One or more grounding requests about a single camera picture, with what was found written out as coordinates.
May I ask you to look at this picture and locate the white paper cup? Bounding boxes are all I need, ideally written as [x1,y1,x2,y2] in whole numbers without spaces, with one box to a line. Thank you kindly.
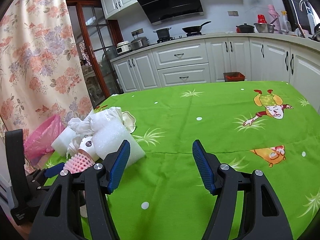
[78,136,99,161]

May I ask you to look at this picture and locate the pink lined trash bin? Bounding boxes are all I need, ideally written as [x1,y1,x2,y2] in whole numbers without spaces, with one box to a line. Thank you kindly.
[23,114,65,166]

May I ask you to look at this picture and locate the red floor bin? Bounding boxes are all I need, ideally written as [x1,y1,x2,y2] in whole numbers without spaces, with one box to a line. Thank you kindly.
[223,72,245,82]

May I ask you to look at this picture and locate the floral curtain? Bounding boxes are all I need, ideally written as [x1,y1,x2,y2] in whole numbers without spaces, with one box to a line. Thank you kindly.
[1,0,93,137]

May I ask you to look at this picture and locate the wooden glass door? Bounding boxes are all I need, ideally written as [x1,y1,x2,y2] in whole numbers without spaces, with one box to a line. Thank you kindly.
[66,0,123,108]

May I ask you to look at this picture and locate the silver pressure cooker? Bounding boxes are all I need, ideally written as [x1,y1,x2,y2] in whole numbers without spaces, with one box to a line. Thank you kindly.
[130,36,149,50]

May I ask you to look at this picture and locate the chrome faucet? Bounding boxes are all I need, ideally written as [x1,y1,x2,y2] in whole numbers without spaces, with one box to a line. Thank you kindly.
[299,0,313,14]

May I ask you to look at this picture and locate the white foam block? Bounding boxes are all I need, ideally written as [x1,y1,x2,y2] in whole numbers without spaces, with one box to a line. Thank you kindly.
[51,127,82,157]
[92,119,145,167]

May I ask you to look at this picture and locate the black casserole pot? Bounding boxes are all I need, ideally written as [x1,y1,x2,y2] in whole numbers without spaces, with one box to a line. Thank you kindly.
[236,23,254,34]

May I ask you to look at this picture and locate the small pink foam net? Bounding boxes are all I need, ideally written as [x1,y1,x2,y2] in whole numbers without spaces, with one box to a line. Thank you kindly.
[63,153,95,173]

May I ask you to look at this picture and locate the white lower cabinets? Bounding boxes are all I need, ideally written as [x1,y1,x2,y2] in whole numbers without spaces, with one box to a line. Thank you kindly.
[112,33,319,110]

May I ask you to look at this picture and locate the green cartoon tablecloth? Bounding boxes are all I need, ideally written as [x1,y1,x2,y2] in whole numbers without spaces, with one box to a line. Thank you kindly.
[43,80,320,240]

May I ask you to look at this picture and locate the black range hood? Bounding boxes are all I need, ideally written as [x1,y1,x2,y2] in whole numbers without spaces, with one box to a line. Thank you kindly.
[138,0,204,25]

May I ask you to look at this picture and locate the white rice cooker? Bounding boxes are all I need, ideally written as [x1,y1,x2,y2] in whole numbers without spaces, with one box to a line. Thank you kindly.
[116,41,131,55]

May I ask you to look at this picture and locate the steel bowl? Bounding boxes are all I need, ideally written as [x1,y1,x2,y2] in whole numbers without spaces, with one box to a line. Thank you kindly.
[254,23,274,34]

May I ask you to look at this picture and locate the black stock pot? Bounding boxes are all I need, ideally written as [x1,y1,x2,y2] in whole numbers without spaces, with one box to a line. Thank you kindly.
[153,28,171,40]

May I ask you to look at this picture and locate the white foam block left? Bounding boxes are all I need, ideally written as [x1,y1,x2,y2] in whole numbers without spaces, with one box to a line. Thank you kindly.
[51,127,82,157]

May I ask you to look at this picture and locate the white crumpled plastic bag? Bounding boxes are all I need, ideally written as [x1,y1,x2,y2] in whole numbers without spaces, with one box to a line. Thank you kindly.
[68,107,136,135]

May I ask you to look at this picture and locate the black frying pan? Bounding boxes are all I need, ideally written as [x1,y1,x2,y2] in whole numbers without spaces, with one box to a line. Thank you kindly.
[182,21,211,36]

